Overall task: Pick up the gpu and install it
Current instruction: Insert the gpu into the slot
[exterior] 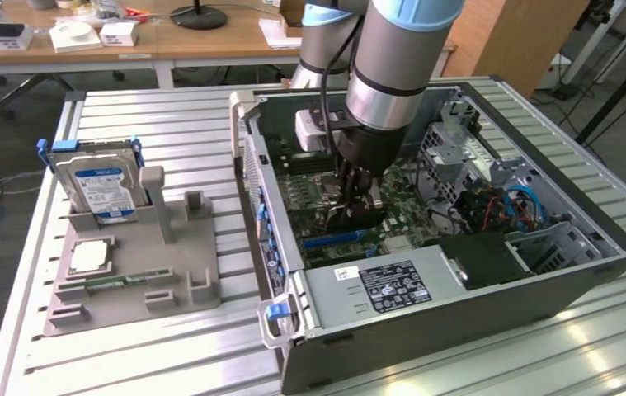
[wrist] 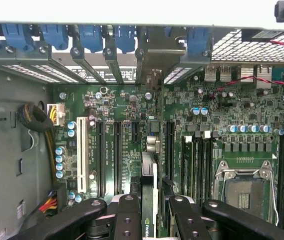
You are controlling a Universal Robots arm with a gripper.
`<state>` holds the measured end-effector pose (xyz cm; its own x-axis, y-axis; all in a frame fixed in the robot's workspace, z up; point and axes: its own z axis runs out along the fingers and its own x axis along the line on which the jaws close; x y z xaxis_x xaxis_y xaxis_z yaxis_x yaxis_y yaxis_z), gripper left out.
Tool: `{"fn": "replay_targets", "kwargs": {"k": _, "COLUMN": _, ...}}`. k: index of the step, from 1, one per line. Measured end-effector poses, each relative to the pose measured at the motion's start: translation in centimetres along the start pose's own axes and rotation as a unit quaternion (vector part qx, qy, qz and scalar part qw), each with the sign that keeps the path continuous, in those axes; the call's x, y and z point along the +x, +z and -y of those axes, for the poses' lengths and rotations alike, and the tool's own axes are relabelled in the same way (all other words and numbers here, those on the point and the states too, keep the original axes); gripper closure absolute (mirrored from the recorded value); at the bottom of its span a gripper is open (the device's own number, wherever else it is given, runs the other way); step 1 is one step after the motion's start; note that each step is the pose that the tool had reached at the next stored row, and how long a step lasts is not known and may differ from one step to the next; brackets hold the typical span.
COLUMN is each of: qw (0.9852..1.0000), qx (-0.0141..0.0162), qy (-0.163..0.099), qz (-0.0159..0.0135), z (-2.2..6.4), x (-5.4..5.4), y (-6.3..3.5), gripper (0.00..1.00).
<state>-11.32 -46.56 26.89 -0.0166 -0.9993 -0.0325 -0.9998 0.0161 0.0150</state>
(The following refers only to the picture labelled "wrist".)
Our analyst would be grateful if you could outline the RAM slot white clips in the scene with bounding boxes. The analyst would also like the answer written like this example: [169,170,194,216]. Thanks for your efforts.
[203,129,212,201]

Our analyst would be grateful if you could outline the CPU socket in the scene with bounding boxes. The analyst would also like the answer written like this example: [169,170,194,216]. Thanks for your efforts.
[214,159,279,227]

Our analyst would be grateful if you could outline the long black expansion slot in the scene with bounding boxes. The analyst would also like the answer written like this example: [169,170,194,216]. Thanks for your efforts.
[165,120,175,182]
[97,119,107,199]
[113,120,123,197]

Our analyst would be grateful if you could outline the white expansion slot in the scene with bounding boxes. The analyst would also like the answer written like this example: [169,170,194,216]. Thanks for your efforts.
[76,116,89,194]

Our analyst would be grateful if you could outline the short black expansion slot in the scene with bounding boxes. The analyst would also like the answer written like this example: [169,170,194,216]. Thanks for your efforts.
[131,121,140,144]

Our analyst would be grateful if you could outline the green motherboard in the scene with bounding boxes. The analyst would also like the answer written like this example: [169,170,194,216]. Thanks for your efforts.
[53,83,284,240]

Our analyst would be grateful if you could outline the white power connector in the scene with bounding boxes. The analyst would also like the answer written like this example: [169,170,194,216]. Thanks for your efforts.
[46,102,66,127]

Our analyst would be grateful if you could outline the grey power supply unit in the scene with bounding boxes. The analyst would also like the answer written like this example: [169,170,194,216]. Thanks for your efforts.
[0,62,54,240]

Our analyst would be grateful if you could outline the blue card clip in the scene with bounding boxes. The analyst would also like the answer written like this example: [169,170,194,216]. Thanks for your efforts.
[186,26,211,56]
[1,23,34,52]
[41,24,69,50]
[114,25,137,54]
[78,24,103,53]

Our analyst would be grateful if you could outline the black open PC case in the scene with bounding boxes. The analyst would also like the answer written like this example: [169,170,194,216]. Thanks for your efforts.
[0,19,284,240]

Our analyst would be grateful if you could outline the coloured power wire bundle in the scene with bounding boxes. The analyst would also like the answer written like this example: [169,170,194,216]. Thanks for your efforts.
[38,189,59,218]

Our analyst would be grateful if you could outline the thin wire locking lever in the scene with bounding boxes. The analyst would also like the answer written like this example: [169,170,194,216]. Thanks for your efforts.
[269,174,280,227]

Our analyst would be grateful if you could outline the black sleeved power cable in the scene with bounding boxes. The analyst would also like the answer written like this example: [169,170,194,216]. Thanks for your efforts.
[16,102,57,187]

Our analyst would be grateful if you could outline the thin red black wire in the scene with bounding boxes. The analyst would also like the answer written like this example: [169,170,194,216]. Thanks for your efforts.
[210,39,284,100]

